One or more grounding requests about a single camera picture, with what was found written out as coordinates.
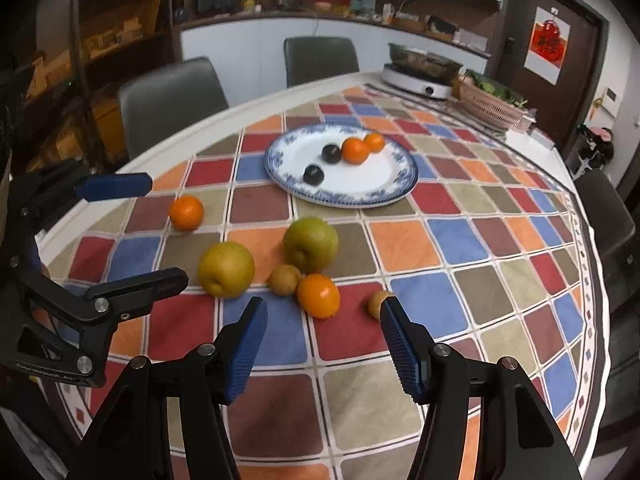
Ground yellow pear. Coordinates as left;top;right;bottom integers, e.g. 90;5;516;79
196;240;255;299

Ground brown kiwi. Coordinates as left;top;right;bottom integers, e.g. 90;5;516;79
367;289;393;321
267;264;303;297

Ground green pear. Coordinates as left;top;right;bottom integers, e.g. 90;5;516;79
282;217;340;274

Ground dark plum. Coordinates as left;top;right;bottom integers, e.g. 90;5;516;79
303;164;324;186
321;144;342;165

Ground large orange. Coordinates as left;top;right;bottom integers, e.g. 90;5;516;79
341;136;370;166

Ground small front orange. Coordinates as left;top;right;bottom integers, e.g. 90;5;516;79
363;132;386;153

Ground near grey chair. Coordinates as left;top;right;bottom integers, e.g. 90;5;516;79
118;58;229;159

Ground grey chair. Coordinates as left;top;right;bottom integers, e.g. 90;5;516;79
283;36;360;88
575;170;636;258
118;58;229;159

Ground colourful checkered tablecloth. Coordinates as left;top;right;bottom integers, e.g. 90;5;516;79
41;86;603;479

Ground right side grey chair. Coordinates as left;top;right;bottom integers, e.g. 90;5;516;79
575;170;636;258

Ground far grey chair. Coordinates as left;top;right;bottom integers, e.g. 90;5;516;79
283;36;360;88

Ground blue white porcelain plate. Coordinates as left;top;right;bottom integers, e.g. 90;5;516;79
264;122;419;209

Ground dark wooden door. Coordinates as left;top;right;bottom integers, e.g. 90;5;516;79
487;0;608;156

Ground steel pan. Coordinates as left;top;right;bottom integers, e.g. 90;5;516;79
388;42;462;84

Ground white induction cooker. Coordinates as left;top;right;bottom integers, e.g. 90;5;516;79
381;64;452;101

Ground red fu poster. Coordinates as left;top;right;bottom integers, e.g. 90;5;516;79
523;6;570;86

